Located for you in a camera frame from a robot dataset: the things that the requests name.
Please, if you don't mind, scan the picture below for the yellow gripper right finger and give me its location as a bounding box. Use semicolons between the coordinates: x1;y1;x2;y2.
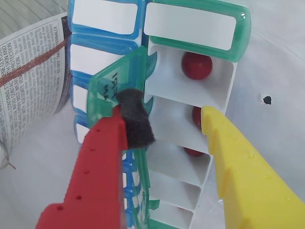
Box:
201;106;305;229

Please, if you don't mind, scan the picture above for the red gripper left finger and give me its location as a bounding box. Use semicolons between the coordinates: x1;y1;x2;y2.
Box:
34;87;156;229

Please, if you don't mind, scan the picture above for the pale grey tablecloth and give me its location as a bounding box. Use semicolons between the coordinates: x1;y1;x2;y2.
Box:
0;0;305;229

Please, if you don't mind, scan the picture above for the blue-lidded weekly pill organizer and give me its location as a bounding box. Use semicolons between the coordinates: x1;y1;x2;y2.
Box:
67;0;146;227

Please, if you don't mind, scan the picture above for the green-lidded weekly pill organizer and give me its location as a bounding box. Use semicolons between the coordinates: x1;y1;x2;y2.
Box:
85;0;252;229

